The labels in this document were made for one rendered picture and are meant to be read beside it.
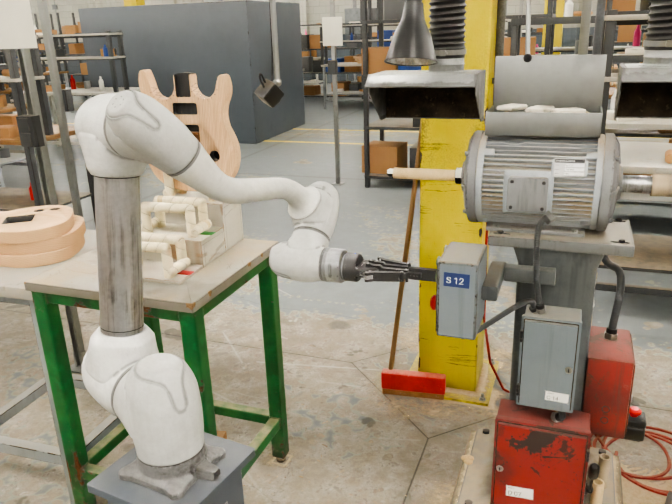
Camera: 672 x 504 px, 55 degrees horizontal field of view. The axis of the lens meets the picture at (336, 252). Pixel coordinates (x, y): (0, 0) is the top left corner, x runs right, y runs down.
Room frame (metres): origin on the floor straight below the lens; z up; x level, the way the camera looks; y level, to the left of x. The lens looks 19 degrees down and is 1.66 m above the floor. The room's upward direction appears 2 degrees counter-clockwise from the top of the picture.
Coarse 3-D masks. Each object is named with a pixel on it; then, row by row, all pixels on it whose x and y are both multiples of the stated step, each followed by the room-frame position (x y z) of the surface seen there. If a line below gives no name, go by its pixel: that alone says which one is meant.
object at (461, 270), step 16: (448, 256) 1.47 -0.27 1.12; (464, 256) 1.47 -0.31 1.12; (480, 256) 1.47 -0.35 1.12; (448, 272) 1.43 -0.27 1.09; (464, 272) 1.42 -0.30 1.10; (480, 272) 1.45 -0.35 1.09; (448, 288) 1.43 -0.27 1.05; (464, 288) 1.42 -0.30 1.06; (480, 288) 1.46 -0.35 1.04; (448, 304) 1.43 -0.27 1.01; (464, 304) 1.42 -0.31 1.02; (480, 304) 1.47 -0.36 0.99; (448, 320) 1.43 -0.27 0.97; (464, 320) 1.42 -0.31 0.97; (480, 320) 1.49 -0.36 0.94; (496, 320) 1.53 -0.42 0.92; (448, 336) 1.43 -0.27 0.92; (464, 336) 1.42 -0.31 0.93
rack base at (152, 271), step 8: (144, 264) 1.98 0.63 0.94; (152, 264) 1.98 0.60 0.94; (160, 264) 1.98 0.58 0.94; (192, 264) 1.97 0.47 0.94; (144, 272) 1.91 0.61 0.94; (152, 272) 1.90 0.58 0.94; (160, 272) 1.90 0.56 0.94; (144, 280) 1.86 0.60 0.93; (152, 280) 1.85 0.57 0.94; (160, 280) 1.84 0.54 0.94; (168, 280) 1.83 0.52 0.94; (176, 280) 1.83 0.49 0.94; (184, 280) 1.85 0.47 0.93
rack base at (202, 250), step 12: (156, 228) 2.12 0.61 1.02; (168, 228) 2.11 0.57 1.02; (180, 228) 2.11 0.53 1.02; (216, 228) 2.10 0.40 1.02; (192, 240) 1.97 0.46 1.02; (204, 240) 1.98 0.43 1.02; (216, 240) 2.06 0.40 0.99; (144, 252) 2.03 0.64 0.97; (192, 252) 1.97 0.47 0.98; (204, 252) 1.98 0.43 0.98; (216, 252) 2.05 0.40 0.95; (204, 264) 1.97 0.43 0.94
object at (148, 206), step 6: (144, 204) 2.05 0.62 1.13; (150, 204) 2.05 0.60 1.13; (156, 204) 2.04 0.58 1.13; (162, 204) 2.03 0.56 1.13; (168, 204) 2.03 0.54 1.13; (174, 204) 2.02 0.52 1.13; (180, 204) 2.02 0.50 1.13; (186, 204) 2.01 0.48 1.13; (150, 210) 2.04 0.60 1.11; (156, 210) 2.04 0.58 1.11; (162, 210) 2.03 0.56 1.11; (168, 210) 2.02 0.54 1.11; (174, 210) 2.01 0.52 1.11; (180, 210) 2.01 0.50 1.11; (186, 210) 2.00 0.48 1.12
